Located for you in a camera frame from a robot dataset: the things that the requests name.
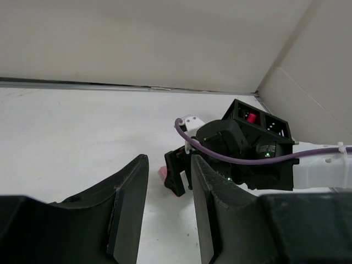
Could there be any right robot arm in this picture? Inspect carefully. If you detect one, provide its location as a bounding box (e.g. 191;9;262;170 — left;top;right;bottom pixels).
159;115;351;196

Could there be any black two-compartment organizer box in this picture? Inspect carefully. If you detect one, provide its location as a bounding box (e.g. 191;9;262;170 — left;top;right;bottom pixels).
222;99;294;146

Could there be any pink translucent cap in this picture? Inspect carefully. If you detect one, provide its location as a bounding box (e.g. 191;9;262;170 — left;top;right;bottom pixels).
158;166;178;197

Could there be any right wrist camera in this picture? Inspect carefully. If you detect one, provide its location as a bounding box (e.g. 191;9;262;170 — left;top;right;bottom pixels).
174;115;205;155

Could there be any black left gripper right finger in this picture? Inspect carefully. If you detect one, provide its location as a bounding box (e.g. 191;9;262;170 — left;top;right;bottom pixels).
191;155;351;263

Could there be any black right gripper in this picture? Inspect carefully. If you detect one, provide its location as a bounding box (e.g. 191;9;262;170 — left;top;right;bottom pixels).
164;119;299;197

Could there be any aluminium rail back edge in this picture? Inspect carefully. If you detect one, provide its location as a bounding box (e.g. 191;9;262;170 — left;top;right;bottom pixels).
1;77;258;97

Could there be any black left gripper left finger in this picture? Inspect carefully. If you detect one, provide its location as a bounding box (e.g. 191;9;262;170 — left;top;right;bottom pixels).
1;155;149;263

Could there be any pink cap black highlighter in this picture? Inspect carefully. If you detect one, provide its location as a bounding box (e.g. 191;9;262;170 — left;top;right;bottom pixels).
246;113;257;123

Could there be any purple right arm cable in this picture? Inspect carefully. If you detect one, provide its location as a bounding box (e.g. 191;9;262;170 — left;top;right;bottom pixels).
174;117;352;166

